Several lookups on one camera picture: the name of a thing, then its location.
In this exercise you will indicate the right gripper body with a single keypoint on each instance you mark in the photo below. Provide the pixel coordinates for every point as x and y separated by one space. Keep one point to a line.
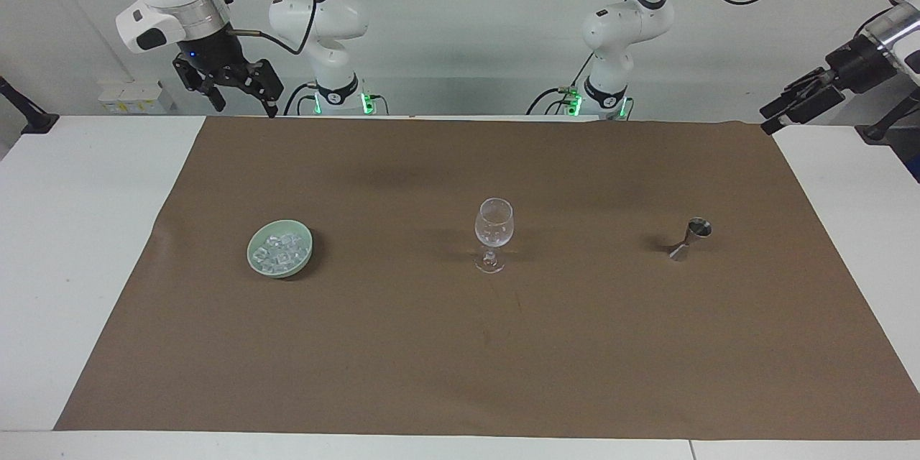
212 52

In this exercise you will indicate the black stand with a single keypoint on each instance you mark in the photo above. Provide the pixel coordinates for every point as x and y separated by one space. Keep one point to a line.
885 122
27 113

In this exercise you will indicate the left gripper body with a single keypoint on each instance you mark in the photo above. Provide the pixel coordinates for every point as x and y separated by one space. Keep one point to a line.
861 63

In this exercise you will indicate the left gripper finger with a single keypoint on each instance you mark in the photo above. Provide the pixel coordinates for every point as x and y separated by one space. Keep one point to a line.
803 85
816 106

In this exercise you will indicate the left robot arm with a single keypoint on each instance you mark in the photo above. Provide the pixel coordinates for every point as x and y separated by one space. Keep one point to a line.
622 25

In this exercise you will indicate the steel jigger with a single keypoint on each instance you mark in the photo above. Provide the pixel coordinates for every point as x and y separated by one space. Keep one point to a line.
690 238

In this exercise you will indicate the clear wine glass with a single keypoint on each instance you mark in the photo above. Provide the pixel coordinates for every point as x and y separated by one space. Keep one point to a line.
494 226

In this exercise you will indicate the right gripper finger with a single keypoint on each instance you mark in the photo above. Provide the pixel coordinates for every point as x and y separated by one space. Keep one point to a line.
267 79
210 83

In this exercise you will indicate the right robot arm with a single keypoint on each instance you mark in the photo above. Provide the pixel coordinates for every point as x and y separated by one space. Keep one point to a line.
327 11

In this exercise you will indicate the small white box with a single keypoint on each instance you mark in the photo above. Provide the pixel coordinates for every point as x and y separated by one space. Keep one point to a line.
142 99

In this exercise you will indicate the green bowl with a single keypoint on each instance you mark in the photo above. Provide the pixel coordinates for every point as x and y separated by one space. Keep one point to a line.
256 263

